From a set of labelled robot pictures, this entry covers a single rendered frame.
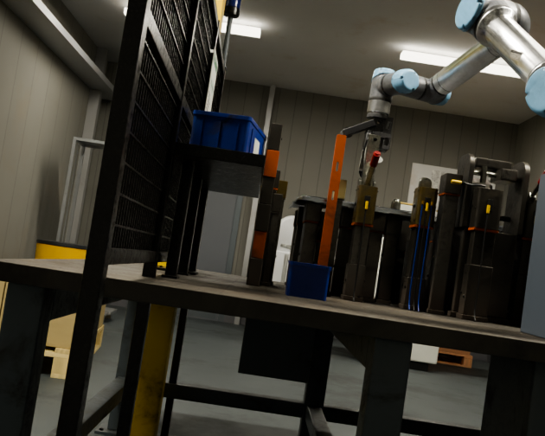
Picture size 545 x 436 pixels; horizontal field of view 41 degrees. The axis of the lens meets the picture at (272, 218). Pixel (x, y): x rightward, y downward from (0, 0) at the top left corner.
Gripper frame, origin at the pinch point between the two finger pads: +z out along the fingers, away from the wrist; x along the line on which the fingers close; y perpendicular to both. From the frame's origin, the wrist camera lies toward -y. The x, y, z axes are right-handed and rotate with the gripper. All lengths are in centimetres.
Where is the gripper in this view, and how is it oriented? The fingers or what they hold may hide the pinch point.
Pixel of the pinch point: (362, 173)
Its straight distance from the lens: 241.0
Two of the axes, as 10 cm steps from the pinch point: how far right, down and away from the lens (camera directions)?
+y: 9.9, 1.7, 0.2
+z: -1.7, 9.8, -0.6
